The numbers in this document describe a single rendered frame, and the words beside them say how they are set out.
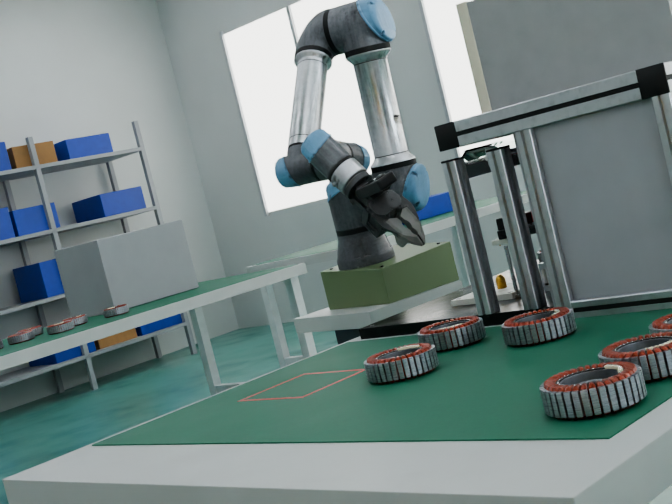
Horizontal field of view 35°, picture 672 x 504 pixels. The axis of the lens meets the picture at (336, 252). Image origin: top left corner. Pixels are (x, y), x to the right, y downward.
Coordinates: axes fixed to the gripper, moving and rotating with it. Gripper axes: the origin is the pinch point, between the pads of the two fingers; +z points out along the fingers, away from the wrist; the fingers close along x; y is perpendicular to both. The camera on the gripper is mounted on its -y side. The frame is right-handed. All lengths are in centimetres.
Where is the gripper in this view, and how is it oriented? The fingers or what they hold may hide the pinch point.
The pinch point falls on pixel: (420, 238)
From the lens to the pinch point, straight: 229.5
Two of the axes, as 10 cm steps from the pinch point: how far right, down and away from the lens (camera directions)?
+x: -7.5, 5.3, -4.0
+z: 6.6, 6.6, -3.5
